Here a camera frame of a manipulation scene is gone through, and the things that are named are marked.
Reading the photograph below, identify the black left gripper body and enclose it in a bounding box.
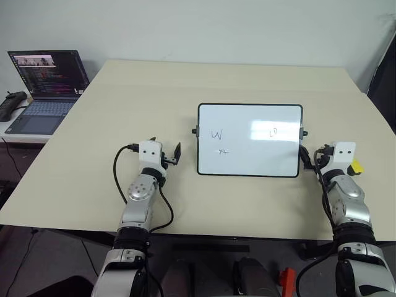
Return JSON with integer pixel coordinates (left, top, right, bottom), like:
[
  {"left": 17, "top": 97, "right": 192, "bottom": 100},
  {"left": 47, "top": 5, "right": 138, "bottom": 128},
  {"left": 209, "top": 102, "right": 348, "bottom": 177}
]
[{"left": 160, "top": 150, "right": 176, "bottom": 170}]

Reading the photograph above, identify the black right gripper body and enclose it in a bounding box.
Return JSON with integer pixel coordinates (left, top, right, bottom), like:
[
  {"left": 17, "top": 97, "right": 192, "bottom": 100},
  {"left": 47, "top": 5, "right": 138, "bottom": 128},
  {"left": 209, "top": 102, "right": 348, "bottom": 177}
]
[{"left": 304, "top": 153, "right": 325, "bottom": 172}]

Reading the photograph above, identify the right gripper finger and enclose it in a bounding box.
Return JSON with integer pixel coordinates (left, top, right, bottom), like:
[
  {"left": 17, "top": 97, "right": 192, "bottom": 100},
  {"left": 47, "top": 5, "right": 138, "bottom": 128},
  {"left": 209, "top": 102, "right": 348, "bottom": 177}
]
[{"left": 298, "top": 145, "right": 311, "bottom": 165}]

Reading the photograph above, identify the yellow and black sponge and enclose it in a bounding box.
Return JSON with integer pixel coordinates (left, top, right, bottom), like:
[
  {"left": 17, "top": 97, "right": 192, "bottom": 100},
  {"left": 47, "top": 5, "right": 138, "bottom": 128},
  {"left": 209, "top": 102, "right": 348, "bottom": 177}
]
[{"left": 346, "top": 158, "right": 365, "bottom": 178}]

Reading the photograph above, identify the black-framed whiteboard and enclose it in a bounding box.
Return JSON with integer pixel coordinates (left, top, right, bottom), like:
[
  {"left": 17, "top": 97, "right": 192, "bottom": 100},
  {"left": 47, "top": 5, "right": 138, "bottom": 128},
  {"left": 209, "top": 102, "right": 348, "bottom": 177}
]
[{"left": 191, "top": 103, "right": 309, "bottom": 179}]

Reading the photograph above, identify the black bar under table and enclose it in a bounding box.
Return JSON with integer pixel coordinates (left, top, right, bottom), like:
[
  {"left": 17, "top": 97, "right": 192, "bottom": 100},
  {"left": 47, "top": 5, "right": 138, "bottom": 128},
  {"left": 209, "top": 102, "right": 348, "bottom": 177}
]
[{"left": 171, "top": 244, "right": 251, "bottom": 256}]

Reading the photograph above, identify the black backdrop panel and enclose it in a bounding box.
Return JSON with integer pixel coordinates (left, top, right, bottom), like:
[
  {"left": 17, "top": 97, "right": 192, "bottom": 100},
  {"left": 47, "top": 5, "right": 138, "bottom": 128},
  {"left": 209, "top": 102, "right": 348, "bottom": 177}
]
[{"left": 366, "top": 46, "right": 396, "bottom": 137}]

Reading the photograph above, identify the red plastic clamp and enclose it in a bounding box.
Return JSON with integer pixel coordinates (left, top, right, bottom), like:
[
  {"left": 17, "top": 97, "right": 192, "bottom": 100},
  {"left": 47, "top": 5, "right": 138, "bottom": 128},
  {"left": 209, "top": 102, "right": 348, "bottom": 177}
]
[{"left": 278, "top": 267, "right": 295, "bottom": 288}]

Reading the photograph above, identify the open laptop computer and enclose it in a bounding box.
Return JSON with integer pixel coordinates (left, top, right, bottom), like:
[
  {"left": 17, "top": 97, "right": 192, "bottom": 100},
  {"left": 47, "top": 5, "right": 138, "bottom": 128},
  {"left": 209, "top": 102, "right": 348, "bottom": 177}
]
[{"left": 4, "top": 49, "right": 91, "bottom": 136}]

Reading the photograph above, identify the black rounded shape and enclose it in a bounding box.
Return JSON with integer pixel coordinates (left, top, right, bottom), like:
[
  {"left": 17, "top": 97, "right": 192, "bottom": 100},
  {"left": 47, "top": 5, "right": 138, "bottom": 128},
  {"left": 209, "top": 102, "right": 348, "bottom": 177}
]
[{"left": 231, "top": 256, "right": 281, "bottom": 297}]

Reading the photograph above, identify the black handheld device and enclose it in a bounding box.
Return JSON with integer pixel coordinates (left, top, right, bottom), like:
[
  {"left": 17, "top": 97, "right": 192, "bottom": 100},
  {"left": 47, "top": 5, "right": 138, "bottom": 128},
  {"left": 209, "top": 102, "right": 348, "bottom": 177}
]
[{"left": 0, "top": 91, "right": 29, "bottom": 123}]

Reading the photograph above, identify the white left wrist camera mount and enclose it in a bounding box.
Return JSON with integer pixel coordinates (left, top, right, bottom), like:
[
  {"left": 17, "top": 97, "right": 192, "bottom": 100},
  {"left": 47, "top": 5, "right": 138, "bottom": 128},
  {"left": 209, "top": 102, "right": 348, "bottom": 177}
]
[{"left": 137, "top": 140, "right": 167, "bottom": 174}]

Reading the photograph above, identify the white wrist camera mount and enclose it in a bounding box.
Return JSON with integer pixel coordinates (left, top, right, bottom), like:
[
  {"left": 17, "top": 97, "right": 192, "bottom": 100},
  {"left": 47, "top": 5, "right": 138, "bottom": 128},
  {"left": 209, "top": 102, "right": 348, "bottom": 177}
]
[
  {"left": 321, "top": 141, "right": 357, "bottom": 171},
  {"left": 137, "top": 140, "right": 167, "bottom": 174}
]

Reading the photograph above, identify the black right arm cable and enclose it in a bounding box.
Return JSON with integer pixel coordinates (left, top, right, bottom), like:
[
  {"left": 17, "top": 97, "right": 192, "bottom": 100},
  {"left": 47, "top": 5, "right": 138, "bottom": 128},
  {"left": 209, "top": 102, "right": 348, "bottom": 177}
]
[{"left": 296, "top": 144, "right": 340, "bottom": 297}]

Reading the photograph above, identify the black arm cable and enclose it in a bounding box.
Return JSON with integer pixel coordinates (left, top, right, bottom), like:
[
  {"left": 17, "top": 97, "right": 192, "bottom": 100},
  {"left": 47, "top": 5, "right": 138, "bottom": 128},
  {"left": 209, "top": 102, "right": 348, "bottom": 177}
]
[
  {"left": 296, "top": 144, "right": 340, "bottom": 297},
  {"left": 112, "top": 142, "right": 174, "bottom": 233}
]

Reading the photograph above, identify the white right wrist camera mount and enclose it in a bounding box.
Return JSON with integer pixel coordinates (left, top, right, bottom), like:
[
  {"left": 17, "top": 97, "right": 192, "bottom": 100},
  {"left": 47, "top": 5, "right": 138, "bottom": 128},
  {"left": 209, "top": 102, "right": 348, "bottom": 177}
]
[{"left": 321, "top": 141, "right": 357, "bottom": 171}]

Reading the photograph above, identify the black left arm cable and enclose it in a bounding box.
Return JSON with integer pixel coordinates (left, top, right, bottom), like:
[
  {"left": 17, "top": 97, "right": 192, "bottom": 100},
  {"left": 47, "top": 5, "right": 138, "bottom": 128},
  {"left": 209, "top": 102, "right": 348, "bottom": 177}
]
[{"left": 112, "top": 142, "right": 174, "bottom": 233}]

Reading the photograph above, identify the thin black floor cable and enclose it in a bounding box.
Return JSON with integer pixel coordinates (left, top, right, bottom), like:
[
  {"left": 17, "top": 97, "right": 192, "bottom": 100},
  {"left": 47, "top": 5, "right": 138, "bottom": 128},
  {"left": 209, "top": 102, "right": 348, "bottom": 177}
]
[{"left": 0, "top": 137, "right": 23, "bottom": 181}]

